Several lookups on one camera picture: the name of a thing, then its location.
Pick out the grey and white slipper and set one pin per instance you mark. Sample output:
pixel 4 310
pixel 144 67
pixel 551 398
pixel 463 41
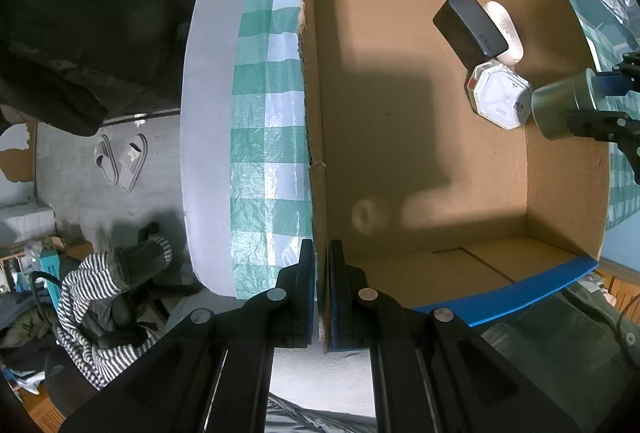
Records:
pixel 132 163
pixel 106 160

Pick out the black hanging garment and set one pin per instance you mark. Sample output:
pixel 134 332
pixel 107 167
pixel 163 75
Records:
pixel 90 13

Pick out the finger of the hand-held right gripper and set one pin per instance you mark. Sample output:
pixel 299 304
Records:
pixel 622 80
pixel 600 125

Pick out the grey crumpled sheet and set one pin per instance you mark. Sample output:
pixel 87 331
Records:
pixel 310 415

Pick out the dark rectangular power bank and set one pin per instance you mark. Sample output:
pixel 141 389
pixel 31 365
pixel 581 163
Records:
pixel 467 30

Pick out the green round jar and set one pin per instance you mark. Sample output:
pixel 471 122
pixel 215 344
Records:
pixel 560 105

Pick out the grey striped cloth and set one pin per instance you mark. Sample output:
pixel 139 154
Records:
pixel 85 283

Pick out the teal cardboard box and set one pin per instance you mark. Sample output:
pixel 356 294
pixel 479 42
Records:
pixel 50 259

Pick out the white oval case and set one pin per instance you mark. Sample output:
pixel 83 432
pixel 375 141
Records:
pixel 511 38

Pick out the blue-sided cardboard box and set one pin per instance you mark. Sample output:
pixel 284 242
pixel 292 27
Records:
pixel 400 113

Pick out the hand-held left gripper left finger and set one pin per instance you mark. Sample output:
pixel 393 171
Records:
pixel 300 303

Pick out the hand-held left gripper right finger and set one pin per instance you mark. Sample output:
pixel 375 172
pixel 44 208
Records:
pixel 342 313

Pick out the white ribbed box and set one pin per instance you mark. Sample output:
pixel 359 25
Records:
pixel 25 223

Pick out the white octagonal box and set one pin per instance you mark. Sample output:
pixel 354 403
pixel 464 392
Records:
pixel 500 95

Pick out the dark green garment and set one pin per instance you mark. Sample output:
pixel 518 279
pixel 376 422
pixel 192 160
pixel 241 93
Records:
pixel 550 348

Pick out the black office chair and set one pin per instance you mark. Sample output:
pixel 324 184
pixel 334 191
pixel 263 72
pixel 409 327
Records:
pixel 65 378

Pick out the green checked plastic tablecloth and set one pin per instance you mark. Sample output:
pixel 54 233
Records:
pixel 265 113

